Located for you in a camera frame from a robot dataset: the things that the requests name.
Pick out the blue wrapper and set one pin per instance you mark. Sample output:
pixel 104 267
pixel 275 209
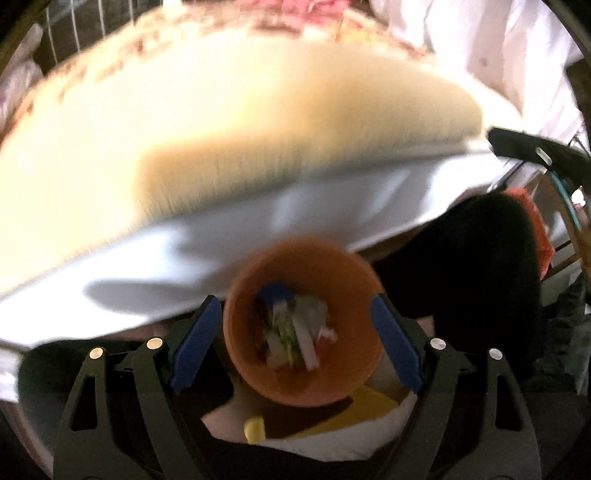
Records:
pixel 273 293

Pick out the floral pink pillow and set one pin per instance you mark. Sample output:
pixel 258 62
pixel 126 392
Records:
pixel 21 69

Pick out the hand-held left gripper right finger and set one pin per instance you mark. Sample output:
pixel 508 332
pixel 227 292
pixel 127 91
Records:
pixel 397 344

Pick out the red-orange plastic bag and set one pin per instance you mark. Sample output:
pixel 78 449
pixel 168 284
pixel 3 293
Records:
pixel 535 226

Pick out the orange fleece blanket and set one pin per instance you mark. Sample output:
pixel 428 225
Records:
pixel 207 115

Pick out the metal window grille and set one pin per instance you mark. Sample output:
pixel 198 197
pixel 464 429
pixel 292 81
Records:
pixel 78 23

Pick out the white curtain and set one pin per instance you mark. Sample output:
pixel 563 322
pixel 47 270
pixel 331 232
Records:
pixel 485 41

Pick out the yellow cloth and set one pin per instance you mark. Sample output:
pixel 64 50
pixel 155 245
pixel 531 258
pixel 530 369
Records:
pixel 364 408

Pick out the orange plastic bucket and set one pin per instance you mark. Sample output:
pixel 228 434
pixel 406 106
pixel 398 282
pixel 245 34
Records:
pixel 341 286

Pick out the crumpled white tissue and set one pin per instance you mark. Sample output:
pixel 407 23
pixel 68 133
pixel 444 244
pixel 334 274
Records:
pixel 314 316

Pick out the white cloth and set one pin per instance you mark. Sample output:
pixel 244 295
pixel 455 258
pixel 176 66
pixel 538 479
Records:
pixel 323 445

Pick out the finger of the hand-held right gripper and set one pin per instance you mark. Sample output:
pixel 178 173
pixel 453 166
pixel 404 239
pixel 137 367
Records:
pixel 526 145

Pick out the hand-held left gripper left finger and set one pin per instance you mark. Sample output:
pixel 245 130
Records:
pixel 194 344

